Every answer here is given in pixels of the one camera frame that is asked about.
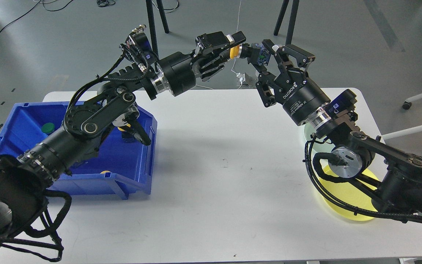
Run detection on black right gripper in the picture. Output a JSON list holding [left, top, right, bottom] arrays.
[[248, 39, 330, 126]]

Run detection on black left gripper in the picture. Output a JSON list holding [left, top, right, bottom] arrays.
[[150, 31, 246, 98]]

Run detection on green push button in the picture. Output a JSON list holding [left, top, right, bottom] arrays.
[[41, 122, 56, 135]]

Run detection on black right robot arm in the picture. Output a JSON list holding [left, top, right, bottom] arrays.
[[232, 40, 422, 223]]

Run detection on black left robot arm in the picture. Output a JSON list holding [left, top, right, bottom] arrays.
[[0, 25, 246, 262]]

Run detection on pale green plate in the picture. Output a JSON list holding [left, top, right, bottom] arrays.
[[304, 124, 335, 153]]

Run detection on yellow plate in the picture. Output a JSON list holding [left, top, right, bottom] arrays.
[[318, 177, 377, 221]]

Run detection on white power adapter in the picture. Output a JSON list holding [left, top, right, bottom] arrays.
[[236, 73, 256, 89]]

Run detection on black tripod legs right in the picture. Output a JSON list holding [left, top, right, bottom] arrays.
[[273, 0, 299, 46]]

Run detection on black tripod legs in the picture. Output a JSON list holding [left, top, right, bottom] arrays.
[[145, 0, 170, 56], [273, 0, 299, 46]]

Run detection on black tripod legs left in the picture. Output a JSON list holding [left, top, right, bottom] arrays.
[[145, 0, 170, 56]]

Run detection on blue plastic bin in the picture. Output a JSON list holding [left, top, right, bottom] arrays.
[[0, 102, 157, 199]]

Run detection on white cable on floor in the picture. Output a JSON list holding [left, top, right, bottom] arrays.
[[195, 0, 242, 91]]

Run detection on black floor cable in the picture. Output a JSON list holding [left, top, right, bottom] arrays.
[[0, 0, 116, 58]]

